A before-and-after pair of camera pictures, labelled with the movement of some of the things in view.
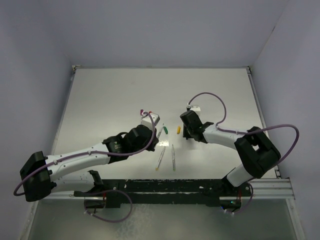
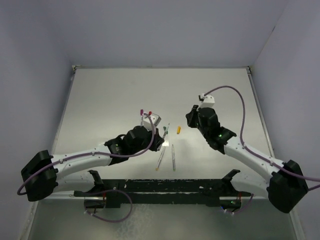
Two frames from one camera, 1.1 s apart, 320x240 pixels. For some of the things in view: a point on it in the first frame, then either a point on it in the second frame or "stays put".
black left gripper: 152,148 stays put
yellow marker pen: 157,168 stays put
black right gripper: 186,134 to 191,116
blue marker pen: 160,131 to 165,132
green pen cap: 165,130 stays put
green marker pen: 173,157 stays put
